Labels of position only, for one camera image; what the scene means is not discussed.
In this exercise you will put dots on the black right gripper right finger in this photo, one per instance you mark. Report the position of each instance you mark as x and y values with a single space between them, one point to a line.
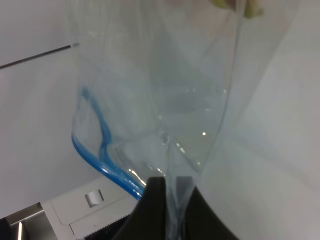
195 218

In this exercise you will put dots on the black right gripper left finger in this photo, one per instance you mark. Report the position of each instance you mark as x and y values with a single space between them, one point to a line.
147 221

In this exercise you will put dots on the clear plastic zipper bag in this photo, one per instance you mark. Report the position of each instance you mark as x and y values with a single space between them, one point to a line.
153 82

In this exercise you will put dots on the yellow lemon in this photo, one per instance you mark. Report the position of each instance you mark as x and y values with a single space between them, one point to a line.
252 7

